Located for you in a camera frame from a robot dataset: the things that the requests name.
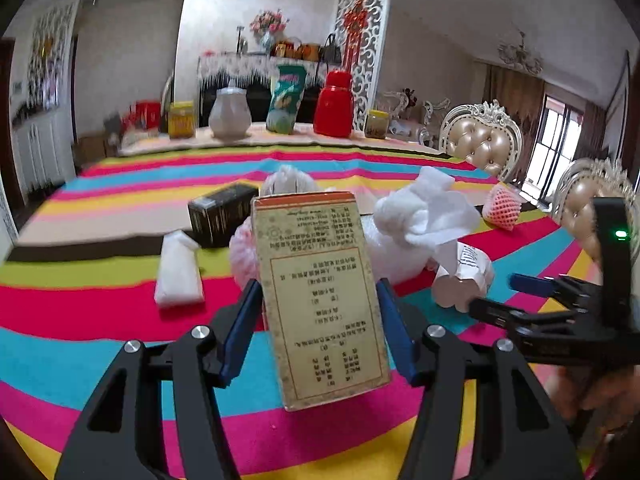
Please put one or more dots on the striped colourful tablecloth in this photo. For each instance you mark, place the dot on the striped colourful tablecloth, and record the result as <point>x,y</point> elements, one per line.
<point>100,340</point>

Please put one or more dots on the black piano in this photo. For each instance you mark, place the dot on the black piano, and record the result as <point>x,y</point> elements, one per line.
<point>260,97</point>

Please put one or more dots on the red knot wall decoration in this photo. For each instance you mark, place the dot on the red knot wall decoration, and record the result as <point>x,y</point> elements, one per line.
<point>355,25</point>

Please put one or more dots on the ornate white armchair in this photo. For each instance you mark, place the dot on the ornate white armchair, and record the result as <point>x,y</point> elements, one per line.
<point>410,115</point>

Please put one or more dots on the green snack bag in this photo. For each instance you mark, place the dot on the green snack bag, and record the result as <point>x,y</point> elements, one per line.
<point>286,102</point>

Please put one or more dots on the white cabinet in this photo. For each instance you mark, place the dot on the white cabinet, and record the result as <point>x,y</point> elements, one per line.
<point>42,155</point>

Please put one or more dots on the orange baskets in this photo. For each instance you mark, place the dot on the orange baskets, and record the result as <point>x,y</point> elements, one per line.
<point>300,51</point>

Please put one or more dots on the glass jar with yellow lid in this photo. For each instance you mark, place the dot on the glass jar with yellow lid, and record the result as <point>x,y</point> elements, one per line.
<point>376,125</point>

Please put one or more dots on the white tissue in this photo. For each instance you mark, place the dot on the white tissue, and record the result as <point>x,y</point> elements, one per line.
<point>425,215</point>
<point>177,270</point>

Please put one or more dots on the white lattice screen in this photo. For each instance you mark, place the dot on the white lattice screen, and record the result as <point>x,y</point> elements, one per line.
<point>375,50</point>

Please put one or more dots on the glass balcony door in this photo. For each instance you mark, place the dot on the glass balcony door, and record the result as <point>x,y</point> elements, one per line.
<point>555,145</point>

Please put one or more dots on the vase of pink flowers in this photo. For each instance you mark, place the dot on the vase of pink flowers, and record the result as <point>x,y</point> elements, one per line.
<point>269,25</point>

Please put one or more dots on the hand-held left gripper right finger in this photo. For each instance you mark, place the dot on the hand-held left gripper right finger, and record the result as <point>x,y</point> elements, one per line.
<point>395,330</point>

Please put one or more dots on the chandelier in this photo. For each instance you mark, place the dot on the chandelier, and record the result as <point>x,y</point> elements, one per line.
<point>520,55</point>

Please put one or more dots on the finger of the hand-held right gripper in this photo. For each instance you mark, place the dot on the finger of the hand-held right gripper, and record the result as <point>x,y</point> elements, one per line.
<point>520,327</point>
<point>530,285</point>

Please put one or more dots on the beige printed carton box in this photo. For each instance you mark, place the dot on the beige printed carton box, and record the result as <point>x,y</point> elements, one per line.
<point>320,300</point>

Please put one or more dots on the black box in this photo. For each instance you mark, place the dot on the black box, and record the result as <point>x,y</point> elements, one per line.
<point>220,215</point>

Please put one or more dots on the red and white foam net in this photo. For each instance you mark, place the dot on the red and white foam net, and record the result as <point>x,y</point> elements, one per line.
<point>500,207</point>

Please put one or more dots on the dark handbag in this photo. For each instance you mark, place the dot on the dark handbag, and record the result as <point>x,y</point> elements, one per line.
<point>331,52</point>

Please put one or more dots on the person's right hand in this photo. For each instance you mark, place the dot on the person's right hand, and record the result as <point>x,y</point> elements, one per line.
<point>610,392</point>

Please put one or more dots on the red box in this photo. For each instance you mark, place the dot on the red box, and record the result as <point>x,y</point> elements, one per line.
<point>143,115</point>

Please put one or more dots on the white plastic bag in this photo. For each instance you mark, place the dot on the white plastic bag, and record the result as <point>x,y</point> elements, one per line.
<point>390,255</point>

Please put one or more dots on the ornate padded dining chair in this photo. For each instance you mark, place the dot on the ornate padded dining chair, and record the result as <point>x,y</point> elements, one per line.
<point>480,140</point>
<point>580,200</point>

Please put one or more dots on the pale foam fruit net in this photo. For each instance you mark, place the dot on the pale foam fruit net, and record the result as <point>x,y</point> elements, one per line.
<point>285,180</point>

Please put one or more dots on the red thermos jug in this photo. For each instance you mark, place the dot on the red thermos jug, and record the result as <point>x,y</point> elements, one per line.
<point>334,107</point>

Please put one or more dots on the grey faceted pitcher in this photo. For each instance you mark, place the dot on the grey faceted pitcher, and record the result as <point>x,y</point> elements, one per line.
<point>230,115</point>

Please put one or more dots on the white labelled cylinder container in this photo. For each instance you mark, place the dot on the white labelled cylinder container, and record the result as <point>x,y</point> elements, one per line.
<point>465,275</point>

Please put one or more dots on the cardboard box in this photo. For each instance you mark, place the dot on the cardboard box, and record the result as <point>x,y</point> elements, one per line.
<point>95,147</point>

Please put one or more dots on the white lace cloth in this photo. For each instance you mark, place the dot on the white lace cloth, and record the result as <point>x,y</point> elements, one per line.
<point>235,67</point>

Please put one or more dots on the brown curtain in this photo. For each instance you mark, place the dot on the brown curtain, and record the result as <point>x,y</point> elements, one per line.
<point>592,130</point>
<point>515,95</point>

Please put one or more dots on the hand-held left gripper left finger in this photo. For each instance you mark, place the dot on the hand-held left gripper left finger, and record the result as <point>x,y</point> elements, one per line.
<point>242,325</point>

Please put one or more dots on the pink foam fruit net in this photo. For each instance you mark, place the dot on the pink foam fruit net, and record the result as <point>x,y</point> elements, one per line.
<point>245,255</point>

